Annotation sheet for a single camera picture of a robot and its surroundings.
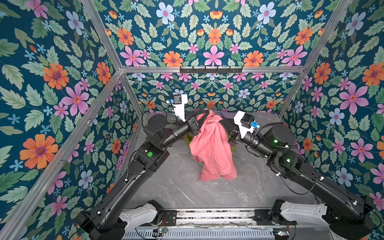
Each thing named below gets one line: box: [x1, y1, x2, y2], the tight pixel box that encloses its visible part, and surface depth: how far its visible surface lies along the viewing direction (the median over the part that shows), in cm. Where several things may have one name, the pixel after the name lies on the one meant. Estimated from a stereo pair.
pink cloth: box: [189, 110, 237, 181], surface depth 58 cm
